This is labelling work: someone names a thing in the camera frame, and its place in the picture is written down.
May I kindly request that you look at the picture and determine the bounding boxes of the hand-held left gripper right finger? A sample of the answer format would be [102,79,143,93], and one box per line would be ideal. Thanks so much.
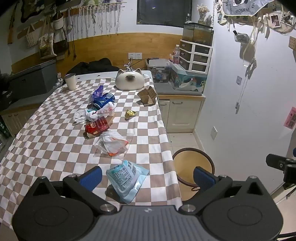
[179,166,272,215]

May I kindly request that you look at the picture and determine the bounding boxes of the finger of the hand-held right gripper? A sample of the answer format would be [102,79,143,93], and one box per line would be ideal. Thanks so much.
[266,153,296,186]

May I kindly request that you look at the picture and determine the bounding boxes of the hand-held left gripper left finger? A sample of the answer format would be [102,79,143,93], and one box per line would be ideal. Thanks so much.
[29,166,119,214]

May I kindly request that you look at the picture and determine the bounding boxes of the round wooden trash bin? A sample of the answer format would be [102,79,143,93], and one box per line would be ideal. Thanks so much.
[172,148,214,189]

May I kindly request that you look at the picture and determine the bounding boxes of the light blue packet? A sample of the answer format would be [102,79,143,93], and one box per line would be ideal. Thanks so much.
[106,160,150,205]

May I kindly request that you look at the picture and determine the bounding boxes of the blue snack bag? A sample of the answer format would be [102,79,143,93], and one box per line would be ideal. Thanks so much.
[92,93,115,110]

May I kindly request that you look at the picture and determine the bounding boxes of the clear plastic bag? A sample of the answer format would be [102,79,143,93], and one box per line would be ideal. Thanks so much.
[94,130,130,158]

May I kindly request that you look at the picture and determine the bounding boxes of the brown white checkered tablecloth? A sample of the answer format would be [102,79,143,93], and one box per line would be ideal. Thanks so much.
[0,77,183,230]

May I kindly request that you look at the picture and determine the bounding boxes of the red packet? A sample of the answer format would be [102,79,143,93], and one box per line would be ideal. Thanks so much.
[84,116,110,135]

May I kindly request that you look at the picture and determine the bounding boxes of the white plastic bag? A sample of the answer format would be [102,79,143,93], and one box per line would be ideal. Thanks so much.
[73,109,96,122]

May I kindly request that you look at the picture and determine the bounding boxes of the red white wrapper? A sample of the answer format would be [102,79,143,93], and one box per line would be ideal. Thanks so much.
[91,103,116,119]

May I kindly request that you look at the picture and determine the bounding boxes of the cream cabinet with grey top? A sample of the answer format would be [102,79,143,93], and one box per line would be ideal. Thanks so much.
[154,82,206,134]

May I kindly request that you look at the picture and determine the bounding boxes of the purple wrapper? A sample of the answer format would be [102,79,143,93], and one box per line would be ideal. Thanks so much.
[93,85,104,99]

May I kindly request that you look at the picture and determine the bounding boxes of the hanging black scissors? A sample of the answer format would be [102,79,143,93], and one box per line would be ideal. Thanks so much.
[245,57,257,80]

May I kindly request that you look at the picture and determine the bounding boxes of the white cup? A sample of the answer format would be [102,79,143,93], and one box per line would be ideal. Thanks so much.
[64,73,77,91]

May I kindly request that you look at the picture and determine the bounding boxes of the brown cardboard pieces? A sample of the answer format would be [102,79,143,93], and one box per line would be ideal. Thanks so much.
[137,86,158,107]

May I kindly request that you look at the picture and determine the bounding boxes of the white table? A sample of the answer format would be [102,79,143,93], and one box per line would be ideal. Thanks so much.
[75,70,153,81]

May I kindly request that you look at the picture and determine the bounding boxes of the white cat plush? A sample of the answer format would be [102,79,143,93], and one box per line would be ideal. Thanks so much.
[115,69,145,90]

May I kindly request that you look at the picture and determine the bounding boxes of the teal box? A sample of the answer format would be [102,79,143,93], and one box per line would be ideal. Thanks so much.
[170,63,208,93]

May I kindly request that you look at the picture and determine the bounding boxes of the black jacket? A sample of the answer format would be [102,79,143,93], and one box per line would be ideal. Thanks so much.
[66,58,121,76]

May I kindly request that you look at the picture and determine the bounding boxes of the grey storage box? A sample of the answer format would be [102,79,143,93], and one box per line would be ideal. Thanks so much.
[8,60,58,99]

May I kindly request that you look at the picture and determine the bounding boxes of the clear storage box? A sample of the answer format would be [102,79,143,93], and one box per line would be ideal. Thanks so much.
[145,59,173,83]

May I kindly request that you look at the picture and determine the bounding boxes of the black cardboard box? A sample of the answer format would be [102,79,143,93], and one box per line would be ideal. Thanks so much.
[0,88,17,111]

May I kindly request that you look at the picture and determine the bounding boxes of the white drawer unit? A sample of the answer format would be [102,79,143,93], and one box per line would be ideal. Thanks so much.
[178,39,213,74]

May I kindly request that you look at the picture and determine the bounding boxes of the plastic water bottle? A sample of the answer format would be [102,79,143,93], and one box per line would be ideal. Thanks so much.
[173,44,180,65]

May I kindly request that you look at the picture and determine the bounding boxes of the black mesh bag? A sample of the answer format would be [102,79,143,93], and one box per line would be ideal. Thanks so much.
[53,30,70,56]

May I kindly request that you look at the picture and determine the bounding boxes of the beige tote bag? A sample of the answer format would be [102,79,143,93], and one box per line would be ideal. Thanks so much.
[38,16,57,59]

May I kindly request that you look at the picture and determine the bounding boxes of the glass fish tank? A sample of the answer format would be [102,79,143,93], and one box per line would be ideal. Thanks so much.
[182,22,214,46]

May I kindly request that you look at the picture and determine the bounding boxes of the white woven bag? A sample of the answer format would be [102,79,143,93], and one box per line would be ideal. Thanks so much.
[25,25,39,48]

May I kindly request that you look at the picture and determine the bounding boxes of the vase of dried flowers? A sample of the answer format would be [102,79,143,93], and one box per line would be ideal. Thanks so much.
[196,3,211,25]

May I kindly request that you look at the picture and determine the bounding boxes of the dark window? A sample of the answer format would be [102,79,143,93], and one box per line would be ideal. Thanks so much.
[137,0,193,28]

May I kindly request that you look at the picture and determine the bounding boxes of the pink wall card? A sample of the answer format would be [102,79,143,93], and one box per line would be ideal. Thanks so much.
[284,109,296,129]

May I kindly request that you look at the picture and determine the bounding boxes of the black cable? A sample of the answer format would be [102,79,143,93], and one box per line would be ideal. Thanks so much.
[131,59,149,67]

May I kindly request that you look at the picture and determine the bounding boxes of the wall photo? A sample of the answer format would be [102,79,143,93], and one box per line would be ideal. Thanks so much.
[281,11,296,26]
[270,14,282,29]

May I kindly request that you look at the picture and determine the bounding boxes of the printed wall cloth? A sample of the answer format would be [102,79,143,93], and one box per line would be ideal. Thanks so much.
[221,0,269,17]

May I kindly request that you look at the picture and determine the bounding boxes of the row of hanging white lanyards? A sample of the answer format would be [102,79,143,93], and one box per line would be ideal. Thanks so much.
[78,2,121,36]

